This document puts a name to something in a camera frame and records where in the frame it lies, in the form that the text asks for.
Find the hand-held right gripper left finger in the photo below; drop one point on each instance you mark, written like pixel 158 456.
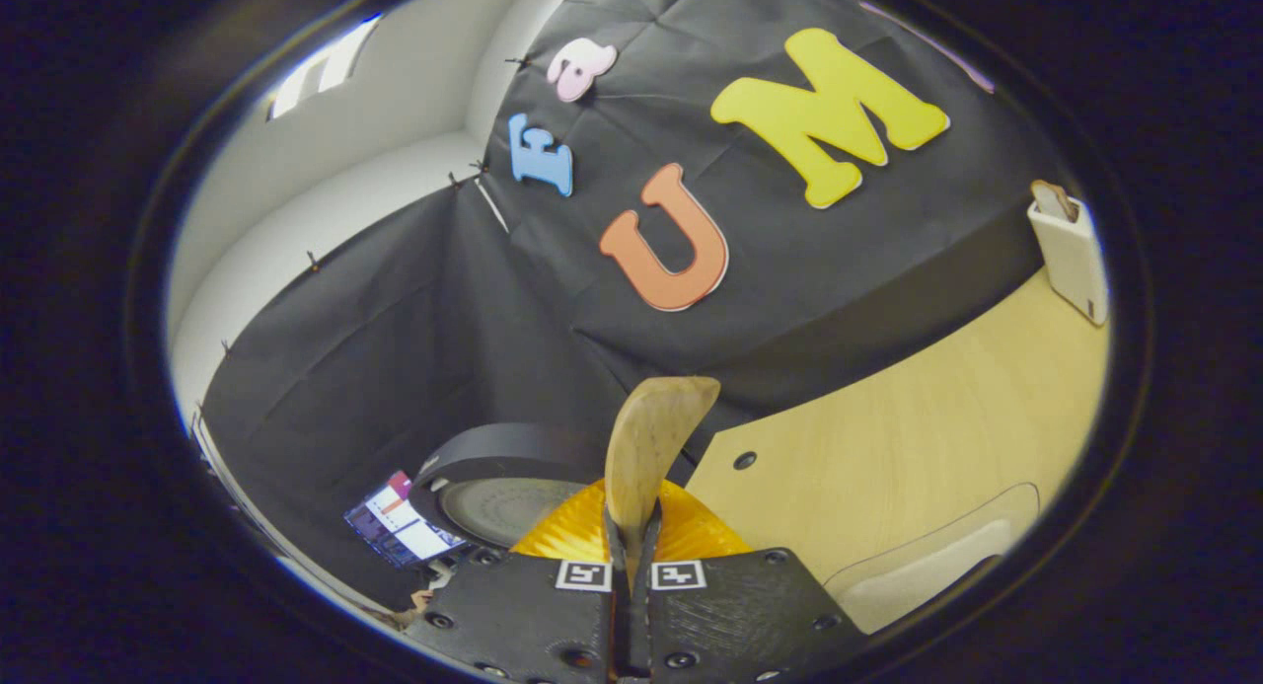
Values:
pixel 523 615

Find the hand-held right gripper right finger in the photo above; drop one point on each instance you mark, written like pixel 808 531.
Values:
pixel 750 615

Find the silver rice cooker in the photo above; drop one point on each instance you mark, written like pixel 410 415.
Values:
pixel 493 457

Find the white rice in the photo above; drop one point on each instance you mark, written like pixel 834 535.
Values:
pixel 918 580

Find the wooden spoon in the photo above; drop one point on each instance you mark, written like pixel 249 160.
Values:
pixel 656 437

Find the computer monitor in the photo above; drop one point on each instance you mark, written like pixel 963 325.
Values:
pixel 400 526

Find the clear plastic container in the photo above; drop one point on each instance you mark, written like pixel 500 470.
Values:
pixel 937 526

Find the white toaster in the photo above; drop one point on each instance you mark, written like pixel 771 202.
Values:
pixel 1076 260

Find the toast slice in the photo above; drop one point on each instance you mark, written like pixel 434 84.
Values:
pixel 1052 200

